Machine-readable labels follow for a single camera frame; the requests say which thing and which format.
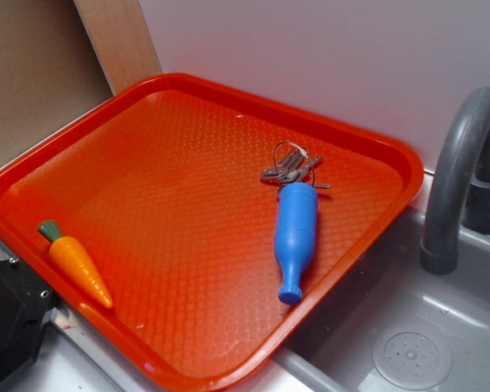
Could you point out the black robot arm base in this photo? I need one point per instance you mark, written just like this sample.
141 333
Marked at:
26 303

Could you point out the blue plastic toy bottle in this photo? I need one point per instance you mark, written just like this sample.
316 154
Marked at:
295 237

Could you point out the orange plastic tray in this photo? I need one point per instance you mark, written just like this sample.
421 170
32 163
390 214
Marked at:
161 185

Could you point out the orange toy carrot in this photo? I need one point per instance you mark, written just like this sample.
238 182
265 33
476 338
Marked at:
72 259

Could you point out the grey plastic toy sink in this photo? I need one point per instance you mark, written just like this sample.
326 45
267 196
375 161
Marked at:
390 326

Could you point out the wooden board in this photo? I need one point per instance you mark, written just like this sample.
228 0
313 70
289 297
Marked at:
120 38

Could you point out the grey toy faucet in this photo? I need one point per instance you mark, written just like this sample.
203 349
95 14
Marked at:
460 191

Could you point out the brown cardboard panel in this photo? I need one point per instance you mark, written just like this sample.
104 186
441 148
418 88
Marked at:
49 72

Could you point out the silver keys on ring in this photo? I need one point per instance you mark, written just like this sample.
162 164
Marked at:
292 163

